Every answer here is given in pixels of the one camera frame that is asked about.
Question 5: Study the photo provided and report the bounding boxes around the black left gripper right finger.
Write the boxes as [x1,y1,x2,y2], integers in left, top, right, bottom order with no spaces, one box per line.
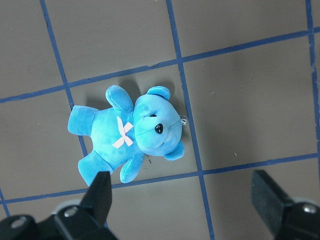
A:
[251,169,320,240]

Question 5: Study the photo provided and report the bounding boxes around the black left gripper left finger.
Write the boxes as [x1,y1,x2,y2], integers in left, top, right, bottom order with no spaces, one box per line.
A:
[0,171,117,240]

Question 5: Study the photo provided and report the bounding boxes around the blue plush teddy bear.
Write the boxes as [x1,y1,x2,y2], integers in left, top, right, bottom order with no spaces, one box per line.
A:
[67,85,185,186]

